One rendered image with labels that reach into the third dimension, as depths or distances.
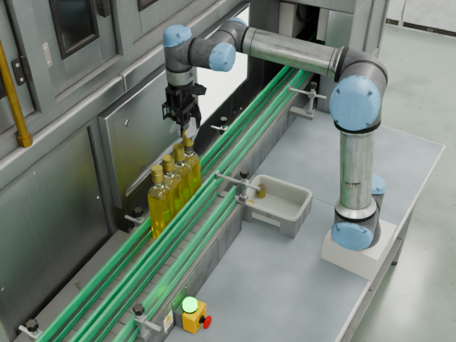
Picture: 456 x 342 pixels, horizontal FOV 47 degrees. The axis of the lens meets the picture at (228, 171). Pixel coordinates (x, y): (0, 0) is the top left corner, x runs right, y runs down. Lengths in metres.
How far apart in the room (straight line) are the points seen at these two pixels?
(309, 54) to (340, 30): 0.89
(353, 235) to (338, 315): 0.29
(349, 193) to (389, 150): 0.90
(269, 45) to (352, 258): 0.74
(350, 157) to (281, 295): 0.55
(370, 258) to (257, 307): 0.39
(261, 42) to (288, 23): 1.08
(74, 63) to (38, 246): 0.49
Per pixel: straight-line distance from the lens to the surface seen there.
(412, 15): 5.23
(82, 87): 1.41
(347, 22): 2.30
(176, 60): 1.44
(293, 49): 1.45
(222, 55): 1.38
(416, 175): 2.25
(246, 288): 1.73
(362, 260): 1.76
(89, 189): 1.58
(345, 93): 1.28
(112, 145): 1.53
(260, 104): 2.24
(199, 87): 1.57
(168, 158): 1.55
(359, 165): 1.41
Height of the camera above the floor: 2.12
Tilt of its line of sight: 40 degrees down
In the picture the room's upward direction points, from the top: straight up
